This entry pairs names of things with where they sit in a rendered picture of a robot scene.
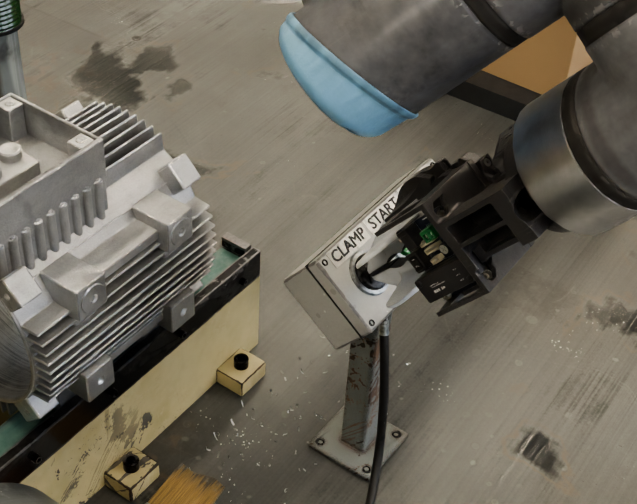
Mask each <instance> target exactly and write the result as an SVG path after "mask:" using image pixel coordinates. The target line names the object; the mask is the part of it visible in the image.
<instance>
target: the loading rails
mask: <svg viewBox="0 0 637 504"><path fill-rule="evenodd" d="M221 245H222V246H223V247H221V248H219V249H218V250H217V251H216V252H215V253H213V254H212V255H213V256H215V259H214V260H213V261H211V262H212V263H213V266H212V267H210V268H209V269H210V270H211V271H210V272H209V273H208V274H207V275H205V276H204V277H203V278H202V279H200V280H201V282H202V283H203V286H202V287H201V288H199V289H198V290H197V291H196V292H195V293H194V307H195V314H194V316H192V317H191V318H190V319H189V320H188V321H186V322H185V323H184V324H183V325H182V326H181V327H179V328H178V329H177V330H176V331H175V332H173V333H171V332H170V331H168V330H166V329H165V328H163V327H161V326H159V325H158V326H157V327H156V328H154V329H153V330H152V331H151V332H150V333H148V334H147V335H146V336H145V337H144V338H142V339H141V340H140V341H139V342H138V341H136V342H134V343H133V344H132V345H131V346H130V347H128V348H127V349H126V350H125V351H123V352H122V353H121V354H120V355H119V356H117V357H116V358H115V359H114V360H113V368H114V378H115V381H114V383H113V384H111V385H110V386H109V387H108V388H107V389H106V390H104V391H103V392H102V393H101V394H100V395H98V396H97V397H96V398H95V399H94V400H92V401H91V402H87V401H86V400H84V399H83V398H81V397H79V396H78V395H76V394H75V395H74V396H73V397H71V398H70V399H69V400H68V401H67V402H65V403H64V404H63V405H62V406H61V407H59V408H58V409H56V408H53V409H52V410H51V411H50V412H48V413H47V414H46V415H45V416H44V417H42V418H41V419H38V420H35V421H31V422H27V421H26V420H25V418H24V417H23V416H22V414H21V413H20V412H19V410H17V411H15V412H14V413H13V414H12V415H9V413H8V410H6V411H5V412H4V413H3V412H2V411H1V408H0V483H19V484H24V485H28V486H31V487H34V488H36V489H38V490H40V491H42V492H43V493H45V494H46V495H47V496H49V497H50V498H52V499H53V500H55V501H56V502H58V503H59V504H85V503H86V502H87V501H88V500H89V499H90V498H91V497H92V496H93V495H95V494H96V493H97V492H98V491H99V490H100V489H101V488H102V487H103V486H104V485H105V484H106V486H108V487H109V488H111V489H112V490H114V491H115V492H117V493H118V494H120V495H121V496H123V497H124V498H126V499H127V500H129V501H130V502H132V501H134V500H135V499H136V498H137V497H138V496H139V495H140V494H141V493H142V492H143V491H144V490H145V489H146V488H147V487H148V486H149V485H150V484H151V483H153V482H154V481H155V480H156V479H157V478H158V477H159V475H160V469H159V463H158V462H157V461H155V460H154V459H152V458H151V457H149V456H148V455H146V454H144V453H143V452H141V451H142V450H143V449H144V448H145V447H146V446H148V445H149V444H150V443H151V442H152V441H153V440H154V439H155V438H156V437H157V436H158V435H159V434H161V433H162V432H163V431H164V430H165V429H166V428H167V427H168V426H169V425H170V424H171V423H172V422H174V421H175V420H176V419H177V418H178V417H179V416H180V415H181V414H182V413H183V412H184V411H185V410H187V409H188V408H189V407H190V406H191V405H192V404H193V403H194V402H195V401H196V400H197V399H198V398H200V397H201V396H202V395H203V394H204V393H205V392H206V391H207V390H208V389H209V388H210V387H211V386H213V385H214V384H215V383H216V382H218V383H219V384H221V385H223V386H224V387H226V388H228V389H229V390H231V391H233V392H234V393H236V394H238V395H240V396H243V395H244V394H245V393H246V392H248V391H249V390H250V389H251V388H252V387H253V386H254V385H255V384H256V383H257V382H258V381H259V380H260V379H261V378H262V377H263V376H264V375H265V371H266V363H265V361H263V360H262V359H260V358H258V357H256V356H255V355H253V354H251V353H249V351H250V350H252V349H253V348H254V347H255V346H256V345H257V344H258V331H259V289H260V276H259V275H260V257H261V251H260V250H258V249H256V248H254V247H252V248H251V244H249V243H248V242H246V241H244V240H242V239H240V238H238V237H236V236H234V235H232V234H230V233H228V232H227V233H226V234H224V235H223V236H222V237H221Z"/></svg>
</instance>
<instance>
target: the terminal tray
mask: <svg viewBox="0 0 637 504"><path fill-rule="evenodd" d="M9 100H12V101H14V102H15V105H14V106H12V107H7V106H5V105H4V103H5V102H6V101H9ZM78 137H85V138H86V139H87V141H86V142H85V143H82V144H79V143H76V142H75V139H76V138H78ZM106 181H107V175H106V164H105V152H104V141H103V139H102V138H100V137H98V136H96V135H94V134H92V133H90V132H88V131H86V130H84V129H82V128H80V127H78V126H76V125H74V124H72V123H70V122H68V121H66V120H64V119H62V118H60V117H58V116H56V115H54V114H52V113H50V112H48V111H46V110H45V109H43V108H41V107H39V106H37V105H35V104H33V103H31V102H29V101H27V100H25V99H23V98H21V97H19V96H17V95H15V94H13V93H8V94H7V95H5V96H3V97H1V98H0V280H1V279H2V278H4V277H5V276H7V275H8V274H9V273H11V272H12V271H14V270H15V269H17V268H19V267H21V266H25V267H27V268H28V269H31V270H33V269H34V268H35V260H36V259H37V258H39V259H40V260H41V261H46V260H47V257H48V256H47V251H49V250H50V249H51V251H53V252H59V249H60V247H59V243H60V242H62V241H63V242H64V243H65V244H70V243H71V235H72V234H73V233H75V234H76V235H78V236H81V235H82V234H83V226H85V225H86V226H88V227H90V228H93V227H94V219H95V218H96V217H98V218H99V219H101V220H104V219H105V217H106V214H105V211H106V210H107V209H108V201H107V189H106Z"/></svg>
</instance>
